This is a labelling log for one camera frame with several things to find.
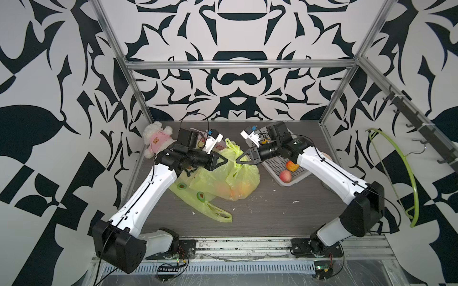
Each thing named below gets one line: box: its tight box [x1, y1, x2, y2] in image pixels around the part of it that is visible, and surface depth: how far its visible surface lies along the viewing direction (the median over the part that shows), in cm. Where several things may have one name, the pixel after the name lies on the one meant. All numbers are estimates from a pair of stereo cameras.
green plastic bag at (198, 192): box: [168, 178, 233, 223], surface depth 86 cm
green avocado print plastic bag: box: [189, 138, 261, 201], surface depth 73 cm
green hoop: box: [364, 128, 420, 228], surface depth 64 cm
